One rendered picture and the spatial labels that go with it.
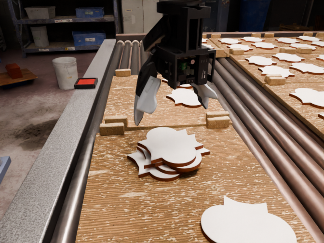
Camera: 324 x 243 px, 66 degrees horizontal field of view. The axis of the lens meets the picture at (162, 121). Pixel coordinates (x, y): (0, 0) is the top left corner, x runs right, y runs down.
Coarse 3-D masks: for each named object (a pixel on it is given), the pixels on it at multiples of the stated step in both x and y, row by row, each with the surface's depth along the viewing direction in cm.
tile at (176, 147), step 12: (156, 132) 55; (168, 132) 55; (180, 132) 55; (144, 144) 51; (156, 144) 51; (168, 144) 51; (180, 144) 51; (192, 144) 51; (156, 156) 48; (168, 156) 48; (180, 156) 48; (192, 156) 48
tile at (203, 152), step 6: (192, 138) 55; (198, 150) 51; (204, 150) 51; (198, 156) 50; (162, 162) 48; (198, 162) 48; (174, 168) 47; (180, 168) 47; (186, 168) 47; (192, 168) 47
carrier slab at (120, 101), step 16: (112, 80) 96; (128, 80) 96; (112, 96) 82; (128, 96) 82; (160, 96) 82; (112, 112) 72; (128, 112) 72; (144, 112) 72; (160, 112) 72; (176, 112) 72; (192, 112) 72; (128, 128) 65; (144, 128) 66
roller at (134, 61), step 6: (132, 42) 164; (138, 42) 163; (132, 48) 150; (138, 48) 153; (132, 54) 136; (138, 54) 140; (132, 60) 126; (138, 60) 130; (132, 66) 117; (138, 66) 121; (132, 72) 109; (138, 72) 113
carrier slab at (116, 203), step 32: (192, 128) 65; (224, 128) 65; (96, 160) 53; (128, 160) 53; (224, 160) 53; (256, 160) 53; (96, 192) 45; (128, 192) 45; (160, 192) 45; (192, 192) 45; (224, 192) 45; (256, 192) 45; (96, 224) 39; (128, 224) 39; (160, 224) 39; (192, 224) 39; (288, 224) 39
